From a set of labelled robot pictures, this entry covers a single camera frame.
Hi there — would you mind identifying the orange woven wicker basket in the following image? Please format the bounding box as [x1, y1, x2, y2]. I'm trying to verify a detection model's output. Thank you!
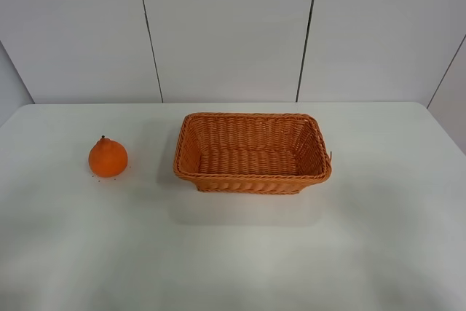
[173, 112, 332, 194]

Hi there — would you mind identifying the orange fruit with stem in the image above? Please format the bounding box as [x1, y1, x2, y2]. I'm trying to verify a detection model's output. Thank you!
[88, 135, 128, 178]

